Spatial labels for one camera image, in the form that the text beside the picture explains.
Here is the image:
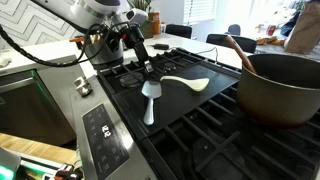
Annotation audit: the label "dark cooking pot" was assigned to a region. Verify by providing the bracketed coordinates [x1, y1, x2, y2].
[236, 54, 320, 128]

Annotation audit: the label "grey utensil holder crock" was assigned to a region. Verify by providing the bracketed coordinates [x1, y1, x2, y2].
[84, 38, 123, 70]

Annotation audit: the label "black dining chair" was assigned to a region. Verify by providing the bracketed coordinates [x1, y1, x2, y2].
[206, 34, 257, 53]
[165, 24, 192, 38]

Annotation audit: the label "silver stove knob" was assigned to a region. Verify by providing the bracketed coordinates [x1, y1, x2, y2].
[74, 76, 92, 97]

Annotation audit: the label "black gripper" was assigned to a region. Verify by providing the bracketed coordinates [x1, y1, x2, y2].
[107, 22, 153, 73]

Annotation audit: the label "black flat griddle plate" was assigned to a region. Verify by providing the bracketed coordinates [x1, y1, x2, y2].
[114, 64, 237, 139]

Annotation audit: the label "black stove control panel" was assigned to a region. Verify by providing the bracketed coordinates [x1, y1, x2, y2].
[82, 104, 129, 180]

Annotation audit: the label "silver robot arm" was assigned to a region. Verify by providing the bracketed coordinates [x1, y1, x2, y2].
[31, 0, 153, 72]

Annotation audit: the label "brown paper bag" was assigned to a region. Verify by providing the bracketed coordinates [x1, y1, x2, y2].
[284, 1, 320, 54]

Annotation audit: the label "black gas stove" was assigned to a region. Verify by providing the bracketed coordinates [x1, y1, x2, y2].
[72, 49, 320, 180]

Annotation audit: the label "white plastic rice spoon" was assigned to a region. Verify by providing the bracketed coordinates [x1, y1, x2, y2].
[160, 76, 210, 92]

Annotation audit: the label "stainless dishwasher front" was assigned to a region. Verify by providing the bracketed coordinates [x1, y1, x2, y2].
[0, 70, 76, 146]

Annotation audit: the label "potted green plant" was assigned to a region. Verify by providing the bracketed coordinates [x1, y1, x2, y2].
[128, 0, 154, 39]

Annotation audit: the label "black power adapter with cable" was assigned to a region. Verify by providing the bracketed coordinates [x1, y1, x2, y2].
[147, 43, 218, 64]

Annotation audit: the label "wooden spoon in pot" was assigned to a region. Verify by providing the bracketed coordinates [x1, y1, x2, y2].
[226, 35, 257, 74]

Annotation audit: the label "orange bottle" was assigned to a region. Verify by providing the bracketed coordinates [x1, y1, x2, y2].
[149, 12, 161, 35]

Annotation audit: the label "silver metal spatula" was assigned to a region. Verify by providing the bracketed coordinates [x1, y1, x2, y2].
[142, 81, 162, 125]

